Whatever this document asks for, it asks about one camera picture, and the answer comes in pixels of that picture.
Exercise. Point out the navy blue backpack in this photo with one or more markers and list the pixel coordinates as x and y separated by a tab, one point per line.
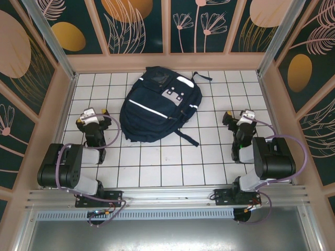
151	117

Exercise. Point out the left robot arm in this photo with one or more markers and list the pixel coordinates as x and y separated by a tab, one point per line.
91	155

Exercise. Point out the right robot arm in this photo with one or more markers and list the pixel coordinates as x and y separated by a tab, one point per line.
274	162

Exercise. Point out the yellow power connector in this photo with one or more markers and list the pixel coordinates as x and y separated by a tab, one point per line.
252	207

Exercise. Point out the small circuit board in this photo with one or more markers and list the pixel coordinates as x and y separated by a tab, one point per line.
100	213

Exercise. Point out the grey metal sheet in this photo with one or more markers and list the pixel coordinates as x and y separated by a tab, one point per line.
167	235

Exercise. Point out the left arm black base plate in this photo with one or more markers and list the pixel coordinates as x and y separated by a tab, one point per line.
115	196

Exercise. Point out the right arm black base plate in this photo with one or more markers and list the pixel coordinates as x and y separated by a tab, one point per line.
221	196

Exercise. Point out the aluminium corner post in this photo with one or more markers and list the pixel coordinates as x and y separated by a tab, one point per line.
51	39
279	39

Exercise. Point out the aluminium mounting rail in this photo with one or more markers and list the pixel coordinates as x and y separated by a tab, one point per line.
167	194

